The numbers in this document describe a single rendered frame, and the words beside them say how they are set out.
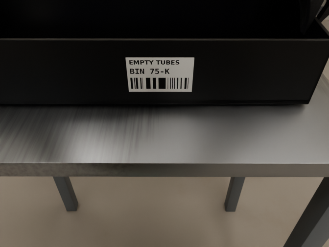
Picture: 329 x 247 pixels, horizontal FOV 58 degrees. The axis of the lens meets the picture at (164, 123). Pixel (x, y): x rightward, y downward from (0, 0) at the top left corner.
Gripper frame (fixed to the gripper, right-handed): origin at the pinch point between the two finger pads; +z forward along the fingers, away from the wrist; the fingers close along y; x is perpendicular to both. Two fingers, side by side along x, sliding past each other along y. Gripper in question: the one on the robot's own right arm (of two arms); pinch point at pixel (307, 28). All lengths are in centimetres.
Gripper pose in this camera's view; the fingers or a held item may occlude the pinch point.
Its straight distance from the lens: 54.5
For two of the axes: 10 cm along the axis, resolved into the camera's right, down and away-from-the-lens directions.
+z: 0.1, 7.2, 6.9
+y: -10.0, 0.1, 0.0
